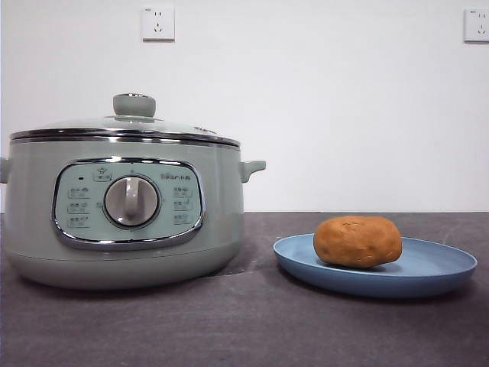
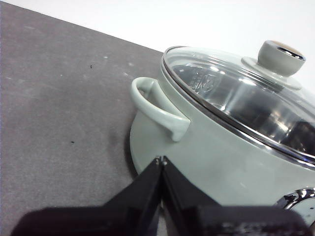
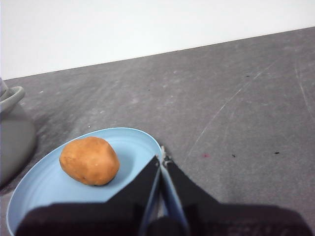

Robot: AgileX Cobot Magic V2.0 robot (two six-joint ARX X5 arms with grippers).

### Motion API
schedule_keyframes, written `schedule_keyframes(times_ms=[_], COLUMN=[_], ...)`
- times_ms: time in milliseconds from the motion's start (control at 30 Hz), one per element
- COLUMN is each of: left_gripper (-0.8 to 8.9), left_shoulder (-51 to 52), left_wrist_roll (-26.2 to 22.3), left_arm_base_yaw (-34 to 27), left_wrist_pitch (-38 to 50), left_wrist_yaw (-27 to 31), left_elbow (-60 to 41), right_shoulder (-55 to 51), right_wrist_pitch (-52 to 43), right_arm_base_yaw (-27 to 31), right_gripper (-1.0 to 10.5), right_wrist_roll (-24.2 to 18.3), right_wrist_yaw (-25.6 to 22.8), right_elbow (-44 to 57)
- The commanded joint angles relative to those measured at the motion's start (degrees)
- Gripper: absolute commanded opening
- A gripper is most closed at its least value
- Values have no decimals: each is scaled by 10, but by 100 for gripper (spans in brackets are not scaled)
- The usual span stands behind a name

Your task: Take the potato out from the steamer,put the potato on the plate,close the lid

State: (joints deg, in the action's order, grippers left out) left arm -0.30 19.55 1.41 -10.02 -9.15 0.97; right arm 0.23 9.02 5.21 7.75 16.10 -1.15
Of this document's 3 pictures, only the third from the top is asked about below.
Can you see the pale green electric steamer pot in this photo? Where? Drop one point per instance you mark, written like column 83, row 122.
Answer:
column 14, row 137

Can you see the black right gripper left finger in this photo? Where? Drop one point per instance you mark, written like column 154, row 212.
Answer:
column 98, row 218

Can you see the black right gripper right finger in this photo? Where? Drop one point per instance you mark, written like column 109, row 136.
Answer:
column 233, row 221

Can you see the brown potato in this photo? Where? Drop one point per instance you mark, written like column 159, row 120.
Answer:
column 89, row 161

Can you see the blue round plate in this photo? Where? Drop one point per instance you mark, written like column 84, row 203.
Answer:
column 44, row 186

